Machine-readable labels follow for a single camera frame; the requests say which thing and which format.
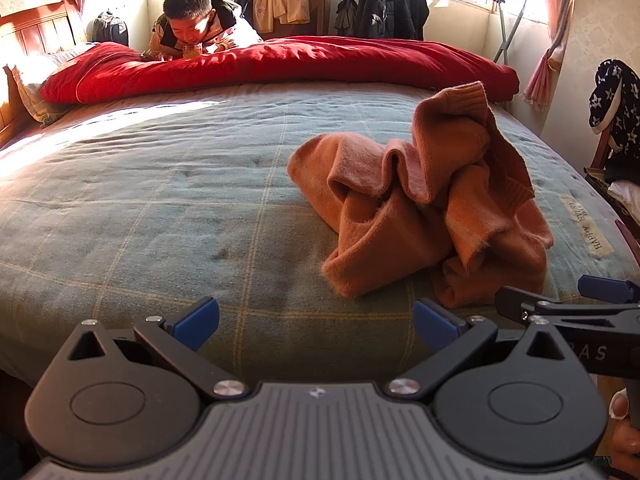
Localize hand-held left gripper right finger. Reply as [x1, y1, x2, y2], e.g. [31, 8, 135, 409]
[389, 298, 571, 403]

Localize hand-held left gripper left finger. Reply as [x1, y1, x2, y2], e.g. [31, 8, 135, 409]
[67, 296, 250, 401]

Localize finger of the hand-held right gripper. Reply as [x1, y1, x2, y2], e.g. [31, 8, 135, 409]
[494, 286, 566, 328]
[578, 275, 640, 305]

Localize orange knitted sweater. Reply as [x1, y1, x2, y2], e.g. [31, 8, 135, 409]
[287, 81, 555, 309]

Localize metal clothes rack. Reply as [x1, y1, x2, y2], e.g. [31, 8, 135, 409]
[342, 0, 528, 66]

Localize person's right hand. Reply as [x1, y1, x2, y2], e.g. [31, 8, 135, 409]
[609, 390, 640, 467]

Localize white cloth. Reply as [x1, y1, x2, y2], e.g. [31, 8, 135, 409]
[607, 180, 640, 216]

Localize blue plaid bed sheet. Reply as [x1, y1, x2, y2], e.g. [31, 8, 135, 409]
[0, 80, 636, 386]

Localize dark cloth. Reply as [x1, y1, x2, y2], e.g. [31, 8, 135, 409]
[605, 150, 640, 183]

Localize wooden chair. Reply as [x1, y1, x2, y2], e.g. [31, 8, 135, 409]
[585, 125, 640, 241]

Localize navy star print garment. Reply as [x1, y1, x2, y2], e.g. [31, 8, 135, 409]
[588, 59, 640, 153]

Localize red long bolster pillow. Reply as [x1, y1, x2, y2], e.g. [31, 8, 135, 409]
[39, 36, 521, 106]

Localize beige pillow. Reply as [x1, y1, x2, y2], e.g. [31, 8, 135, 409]
[5, 42, 96, 126]

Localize black backpack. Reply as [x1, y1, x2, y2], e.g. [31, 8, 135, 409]
[90, 10, 130, 48]

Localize black hanging jackets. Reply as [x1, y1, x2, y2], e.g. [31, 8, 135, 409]
[334, 0, 431, 41]

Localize yellow draped shirts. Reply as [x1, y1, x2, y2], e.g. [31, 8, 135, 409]
[252, 0, 311, 33]

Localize wooden cabinet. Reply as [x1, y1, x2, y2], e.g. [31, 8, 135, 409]
[0, 0, 86, 148]
[235, 0, 332, 38]

